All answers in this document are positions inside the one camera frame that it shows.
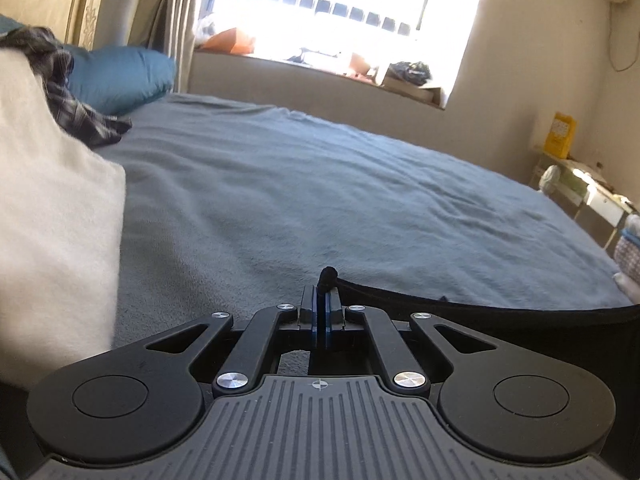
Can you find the black white plaid shirt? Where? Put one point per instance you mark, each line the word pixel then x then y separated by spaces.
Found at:
pixel 75 110

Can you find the white bedpost finial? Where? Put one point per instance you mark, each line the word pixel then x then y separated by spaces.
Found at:
pixel 549 179

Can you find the grey-blue blanket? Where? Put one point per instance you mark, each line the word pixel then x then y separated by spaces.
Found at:
pixel 300 185

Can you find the light blue folded garment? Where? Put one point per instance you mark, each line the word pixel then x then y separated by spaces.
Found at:
pixel 632 235

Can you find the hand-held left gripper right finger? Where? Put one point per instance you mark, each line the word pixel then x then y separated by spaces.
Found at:
pixel 330 320

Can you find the white desk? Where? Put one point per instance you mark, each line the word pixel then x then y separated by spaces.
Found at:
pixel 607 210

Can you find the blue pillow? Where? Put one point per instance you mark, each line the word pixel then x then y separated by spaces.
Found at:
pixel 125 75

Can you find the white cloth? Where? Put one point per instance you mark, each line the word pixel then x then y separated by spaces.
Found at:
pixel 50 235

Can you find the stack of folded clothes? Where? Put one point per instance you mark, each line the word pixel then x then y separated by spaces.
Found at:
pixel 629 255

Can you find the small orange object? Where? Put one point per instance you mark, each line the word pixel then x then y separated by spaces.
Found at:
pixel 362 65

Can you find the orange box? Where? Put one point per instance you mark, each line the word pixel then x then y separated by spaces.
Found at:
pixel 230 40

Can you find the white plastic bag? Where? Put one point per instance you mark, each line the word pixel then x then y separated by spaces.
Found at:
pixel 206 27

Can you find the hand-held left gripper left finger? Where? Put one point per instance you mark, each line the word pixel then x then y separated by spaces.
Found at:
pixel 312 320

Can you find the dark crumpled cloth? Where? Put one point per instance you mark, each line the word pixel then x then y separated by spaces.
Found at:
pixel 410 72

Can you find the striped curtain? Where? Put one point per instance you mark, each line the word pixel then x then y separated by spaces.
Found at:
pixel 170 20

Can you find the yellow box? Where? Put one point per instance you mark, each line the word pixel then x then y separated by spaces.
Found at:
pixel 560 135

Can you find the black t-shirt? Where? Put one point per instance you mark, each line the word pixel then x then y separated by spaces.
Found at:
pixel 550 330

